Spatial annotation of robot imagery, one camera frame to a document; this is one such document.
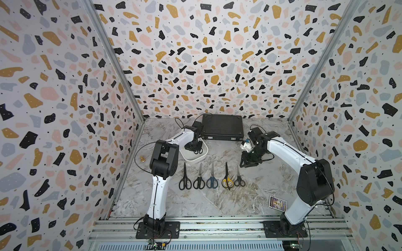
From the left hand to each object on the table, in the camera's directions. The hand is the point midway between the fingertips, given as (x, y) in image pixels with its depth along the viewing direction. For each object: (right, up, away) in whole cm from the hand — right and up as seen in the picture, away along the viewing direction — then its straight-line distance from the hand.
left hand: (196, 148), depth 103 cm
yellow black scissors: (+19, -18, -14) cm, 30 cm away
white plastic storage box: (-2, +9, -33) cm, 34 cm away
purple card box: (+45, -27, -22) cm, 56 cm away
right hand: (+27, -7, -18) cm, 33 cm away
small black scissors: (+3, -2, -1) cm, 3 cm away
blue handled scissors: (+10, -18, -13) cm, 25 cm away
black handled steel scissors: (+3, -18, -13) cm, 23 cm away
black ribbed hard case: (+18, +15, +7) cm, 24 cm away
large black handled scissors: (+26, -17, -13) cm, 34 cm away
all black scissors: (-5, -18, -13) cm, 23 cm away
